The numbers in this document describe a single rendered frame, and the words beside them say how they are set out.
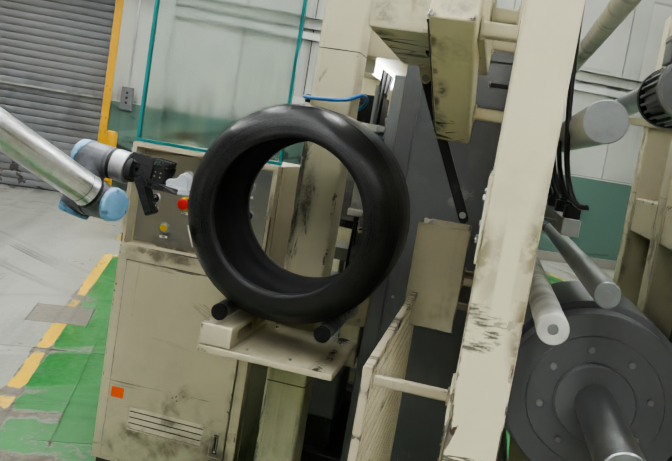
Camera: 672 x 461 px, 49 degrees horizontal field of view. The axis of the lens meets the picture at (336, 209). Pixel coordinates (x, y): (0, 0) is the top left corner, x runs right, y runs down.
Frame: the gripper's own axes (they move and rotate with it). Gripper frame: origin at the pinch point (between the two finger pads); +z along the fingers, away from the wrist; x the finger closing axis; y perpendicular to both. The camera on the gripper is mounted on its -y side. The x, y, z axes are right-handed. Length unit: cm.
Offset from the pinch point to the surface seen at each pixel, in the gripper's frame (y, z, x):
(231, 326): -28.3, 23.2, -9.7
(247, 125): 23.6, 13.7, -11.0
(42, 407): -128, -82, 96
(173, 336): -59, -14, 51
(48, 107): -68, -532, 738
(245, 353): -33.6, 29.0, -10.5
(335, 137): 26.9, 36.7, -11.7
